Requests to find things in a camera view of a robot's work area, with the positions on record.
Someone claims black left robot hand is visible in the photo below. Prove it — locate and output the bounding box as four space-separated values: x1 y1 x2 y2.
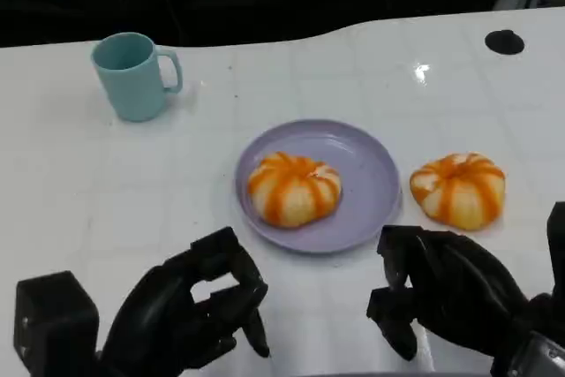
94 225 271 377

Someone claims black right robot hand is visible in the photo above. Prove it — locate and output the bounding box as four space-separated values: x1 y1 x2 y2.
365 224 555 363

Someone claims orange and white bread roll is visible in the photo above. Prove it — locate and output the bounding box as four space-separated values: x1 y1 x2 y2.
409 152 507 231
246 151 343 230

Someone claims lilac plate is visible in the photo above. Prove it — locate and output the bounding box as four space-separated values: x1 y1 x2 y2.
233 118 403 255

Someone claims pale green mug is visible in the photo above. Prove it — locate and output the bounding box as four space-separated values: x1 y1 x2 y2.
90 32 184 123

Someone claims black round table grommet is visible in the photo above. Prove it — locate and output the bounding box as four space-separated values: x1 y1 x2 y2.
484 29 526 56

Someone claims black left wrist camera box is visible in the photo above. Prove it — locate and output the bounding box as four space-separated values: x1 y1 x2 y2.
12 270 101 377

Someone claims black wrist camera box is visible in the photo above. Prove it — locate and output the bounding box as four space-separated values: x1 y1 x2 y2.
546 200 565 298
12 270 101 377

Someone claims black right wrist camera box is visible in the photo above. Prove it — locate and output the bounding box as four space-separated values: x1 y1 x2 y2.
546 200 565 298

